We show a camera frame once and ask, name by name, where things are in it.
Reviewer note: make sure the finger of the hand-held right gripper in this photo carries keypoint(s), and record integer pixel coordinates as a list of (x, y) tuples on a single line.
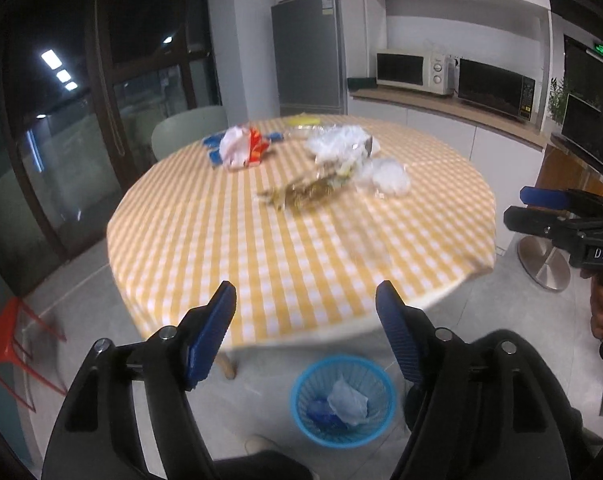
[(544, 196), (536, 222)]

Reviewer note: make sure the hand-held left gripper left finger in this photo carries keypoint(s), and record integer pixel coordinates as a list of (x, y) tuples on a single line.
[(211, 330)]

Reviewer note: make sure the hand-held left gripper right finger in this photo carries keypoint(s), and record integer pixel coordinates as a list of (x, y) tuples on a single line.
[(401, 330)]

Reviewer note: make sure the blue plastic wastebasket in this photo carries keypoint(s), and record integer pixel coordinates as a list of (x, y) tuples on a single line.
[(301, 385)]

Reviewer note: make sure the red and white snack bag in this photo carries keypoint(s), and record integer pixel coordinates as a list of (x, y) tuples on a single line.
[(252, 152)]

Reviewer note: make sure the large clear plastic bag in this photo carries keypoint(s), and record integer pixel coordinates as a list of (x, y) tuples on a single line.
[(336, 142)]

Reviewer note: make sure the wooden table leg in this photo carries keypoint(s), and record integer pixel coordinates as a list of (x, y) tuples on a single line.
[(227, 366)]

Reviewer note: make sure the round metal stool base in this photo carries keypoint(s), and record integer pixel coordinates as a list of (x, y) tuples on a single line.
[(544, 265)]

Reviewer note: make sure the black monitor screen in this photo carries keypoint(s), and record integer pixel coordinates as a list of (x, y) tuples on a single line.
[(584, 127)]

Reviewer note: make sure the pale crumpled plastic film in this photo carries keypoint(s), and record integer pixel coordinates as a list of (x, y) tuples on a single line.
[(349, 402)]

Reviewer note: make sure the green potted plant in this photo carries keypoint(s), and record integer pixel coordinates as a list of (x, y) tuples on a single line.
[(559, 105)]

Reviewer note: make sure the yellow checkered tablecloth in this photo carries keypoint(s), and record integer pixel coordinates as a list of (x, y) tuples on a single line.
[(281, 260)]

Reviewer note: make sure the white base cabinet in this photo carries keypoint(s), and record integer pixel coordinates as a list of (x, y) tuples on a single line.
[(461, 135)]

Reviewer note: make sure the blue wrapper scrap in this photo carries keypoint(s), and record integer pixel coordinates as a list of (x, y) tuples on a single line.
[(320, 410)]

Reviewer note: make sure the black microwave oven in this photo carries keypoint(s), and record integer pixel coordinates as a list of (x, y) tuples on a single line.
[(491, 87)]

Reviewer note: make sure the person's white shoe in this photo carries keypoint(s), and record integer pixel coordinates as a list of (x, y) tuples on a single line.
[(264, 444)]

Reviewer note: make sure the wooden countertop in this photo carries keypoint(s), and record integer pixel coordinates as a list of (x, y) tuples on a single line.
[(431, 102)]

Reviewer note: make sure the small clear plastic bag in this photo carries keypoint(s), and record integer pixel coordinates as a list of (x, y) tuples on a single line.
[(389, 176)]

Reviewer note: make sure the green exit sign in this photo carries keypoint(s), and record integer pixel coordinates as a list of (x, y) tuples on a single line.
[(601, 50)]

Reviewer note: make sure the blue plastic wrapper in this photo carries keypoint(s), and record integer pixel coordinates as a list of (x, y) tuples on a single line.
[(275, 136), (214, 147)]

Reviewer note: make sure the white microwave oven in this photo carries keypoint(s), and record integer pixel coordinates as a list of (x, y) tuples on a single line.
[(406, 67)]

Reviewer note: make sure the pale green chair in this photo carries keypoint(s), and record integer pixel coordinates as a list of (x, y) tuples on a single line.
[(186, 130)]

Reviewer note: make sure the red metal chair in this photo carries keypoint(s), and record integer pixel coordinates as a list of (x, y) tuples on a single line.
[(4, 325)]

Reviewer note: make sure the dark glass sliding door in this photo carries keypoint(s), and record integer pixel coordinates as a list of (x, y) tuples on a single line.
[(66, 170)]

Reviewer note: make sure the yellow sponge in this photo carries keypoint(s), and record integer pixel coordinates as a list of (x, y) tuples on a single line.
[(304, 120)]

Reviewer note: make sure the grey refrigerator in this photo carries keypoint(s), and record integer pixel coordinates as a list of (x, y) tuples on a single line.
[(306, 55)]

